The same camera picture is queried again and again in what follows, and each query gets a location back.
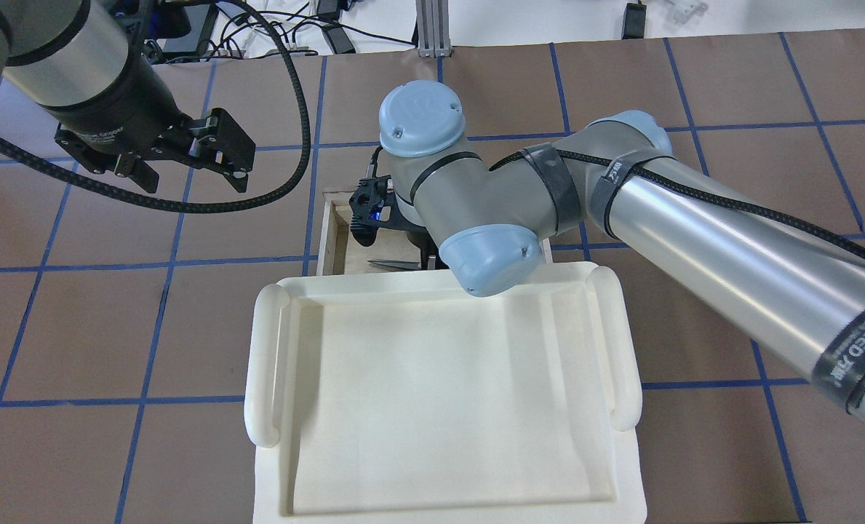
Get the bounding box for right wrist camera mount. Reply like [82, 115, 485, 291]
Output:
[348, 175, 407, 247]

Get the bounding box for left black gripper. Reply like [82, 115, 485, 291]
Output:
[54, 65, 256, 194]

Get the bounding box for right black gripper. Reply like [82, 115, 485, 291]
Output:
[406, 228, 442, 271]

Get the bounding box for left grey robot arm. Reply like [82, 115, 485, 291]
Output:
[0, 1, 255, 194]

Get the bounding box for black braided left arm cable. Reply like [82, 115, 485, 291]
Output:
[0, 0, 312, 215]

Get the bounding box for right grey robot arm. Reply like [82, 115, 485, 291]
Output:
[378, 80, 865, 424]

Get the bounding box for orange grey scissors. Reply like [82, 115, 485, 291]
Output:
[367, 259, 423, 271]

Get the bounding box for wooden drawer with white handle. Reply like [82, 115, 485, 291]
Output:
[316, 189, 557, 277]

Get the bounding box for white plastic tray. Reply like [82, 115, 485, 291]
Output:
[244, 262, 647, 523]

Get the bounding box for aluminium frame post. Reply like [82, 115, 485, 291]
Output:
[415, 0, 453, 57]

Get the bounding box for black power adapter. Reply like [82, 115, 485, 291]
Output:
[621, 1, 647, 40]

